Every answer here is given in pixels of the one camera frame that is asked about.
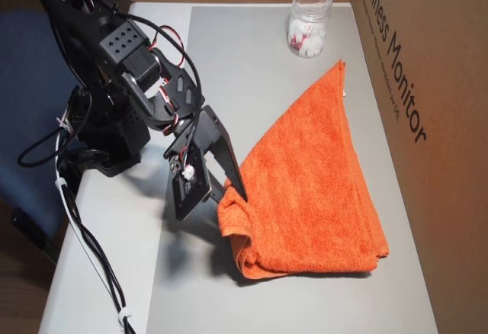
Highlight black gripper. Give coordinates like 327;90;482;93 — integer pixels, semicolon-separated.
163;104;250;205

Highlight orange terry towel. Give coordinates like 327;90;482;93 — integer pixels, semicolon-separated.
217;58;390;278

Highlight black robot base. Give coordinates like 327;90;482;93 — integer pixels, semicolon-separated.
59;120;152;179

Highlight grey table mat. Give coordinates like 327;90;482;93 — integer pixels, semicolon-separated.
146;5;439;334

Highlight red white paper label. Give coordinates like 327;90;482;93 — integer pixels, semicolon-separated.
289;24;314;52

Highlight clear plastic jar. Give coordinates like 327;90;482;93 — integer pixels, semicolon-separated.
286;0;333;59

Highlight blue chair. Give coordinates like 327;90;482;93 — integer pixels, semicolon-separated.
0;8;87;265

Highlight brown cardboard monitor box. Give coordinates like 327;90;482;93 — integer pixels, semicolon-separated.
351;0;488;334

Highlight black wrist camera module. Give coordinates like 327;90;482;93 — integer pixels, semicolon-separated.
170;153;214;221

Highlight black and white cables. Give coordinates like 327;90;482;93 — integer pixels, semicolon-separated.
53;131;127;308

